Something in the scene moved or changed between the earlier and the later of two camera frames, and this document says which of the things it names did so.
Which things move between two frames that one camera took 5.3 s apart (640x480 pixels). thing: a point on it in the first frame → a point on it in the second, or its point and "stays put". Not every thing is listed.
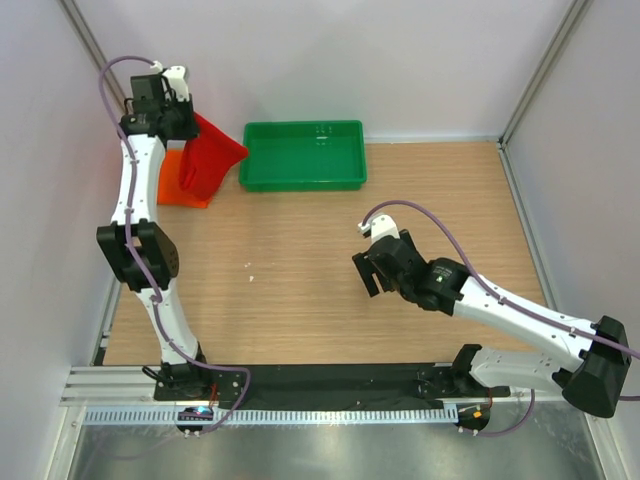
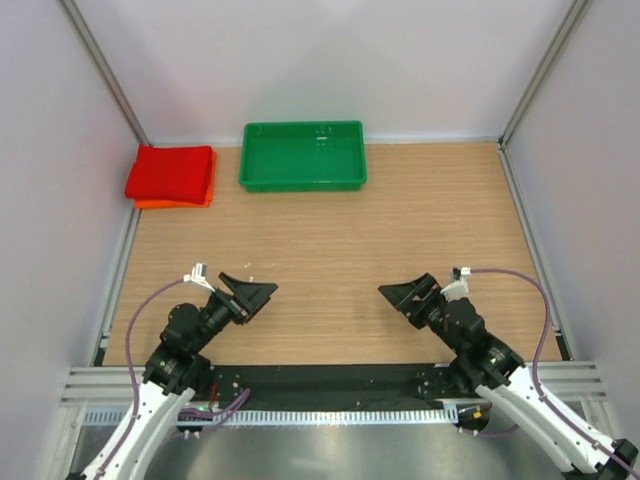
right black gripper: x=366 y=269 → x=401 y=294
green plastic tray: x=303 y=156 stays put
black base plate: x=357 y=386 stays put
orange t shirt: x=170 y=189 → x=168 y=204
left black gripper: x=187 y=106 → x=251 y=296
